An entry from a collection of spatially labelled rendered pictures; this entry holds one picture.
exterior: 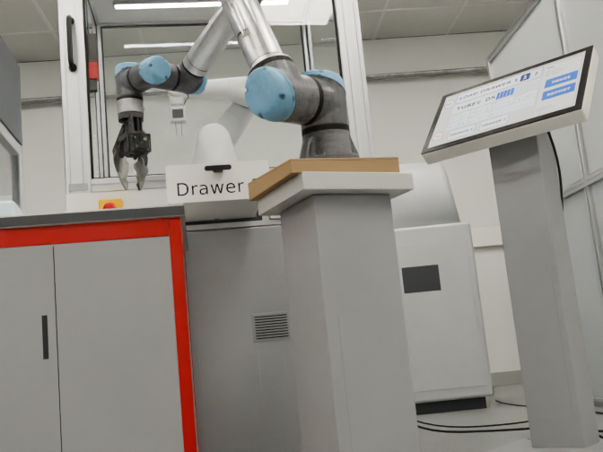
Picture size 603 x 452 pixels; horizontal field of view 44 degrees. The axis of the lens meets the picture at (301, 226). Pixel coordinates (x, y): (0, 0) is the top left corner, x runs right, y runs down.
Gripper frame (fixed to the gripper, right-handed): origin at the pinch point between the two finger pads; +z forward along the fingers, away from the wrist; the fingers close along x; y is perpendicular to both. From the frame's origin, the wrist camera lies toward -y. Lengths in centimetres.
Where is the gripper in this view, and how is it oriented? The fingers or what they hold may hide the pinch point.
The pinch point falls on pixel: (132, 186)
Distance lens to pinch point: 217.6
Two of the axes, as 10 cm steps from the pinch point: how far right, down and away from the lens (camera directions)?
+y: 5.5, -1.9, -8.1
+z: 0.9, 9.8, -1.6
